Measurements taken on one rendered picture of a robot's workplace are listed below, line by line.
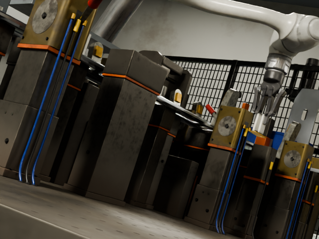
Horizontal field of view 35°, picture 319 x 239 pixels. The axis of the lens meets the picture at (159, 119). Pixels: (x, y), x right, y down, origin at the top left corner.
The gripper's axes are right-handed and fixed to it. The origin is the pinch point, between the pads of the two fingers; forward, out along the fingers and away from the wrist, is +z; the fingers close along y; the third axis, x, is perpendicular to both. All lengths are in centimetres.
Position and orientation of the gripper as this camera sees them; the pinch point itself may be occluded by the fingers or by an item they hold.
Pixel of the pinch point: (260, 124)
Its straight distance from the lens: 192.3
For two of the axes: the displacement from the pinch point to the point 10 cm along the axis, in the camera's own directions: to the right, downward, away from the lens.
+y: 7.1, 1.4, -6.9
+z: -3.1, 9.4, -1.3
